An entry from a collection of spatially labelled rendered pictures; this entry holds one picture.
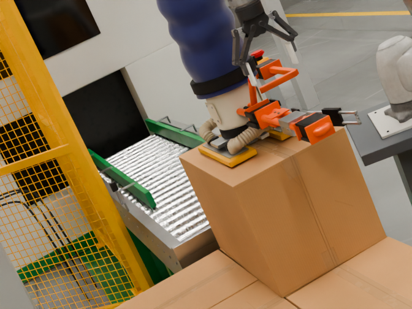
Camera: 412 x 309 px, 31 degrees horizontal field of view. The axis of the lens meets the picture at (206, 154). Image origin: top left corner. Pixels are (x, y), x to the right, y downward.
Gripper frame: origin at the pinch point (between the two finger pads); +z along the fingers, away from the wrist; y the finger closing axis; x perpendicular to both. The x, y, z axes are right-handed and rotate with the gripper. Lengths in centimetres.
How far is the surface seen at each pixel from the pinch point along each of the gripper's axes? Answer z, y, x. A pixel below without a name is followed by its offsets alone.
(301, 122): 11.7, 4.3, 17.1
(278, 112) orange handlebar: 12.4, 1.8, -4.6
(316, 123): 12.1, 2.6, 22.2
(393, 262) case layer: 68, -11, 5
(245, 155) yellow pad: 25.6, 10.6, -25.0
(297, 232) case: 51, 9, -11
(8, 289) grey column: 66, 106, -141
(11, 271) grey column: 59, 101, -142
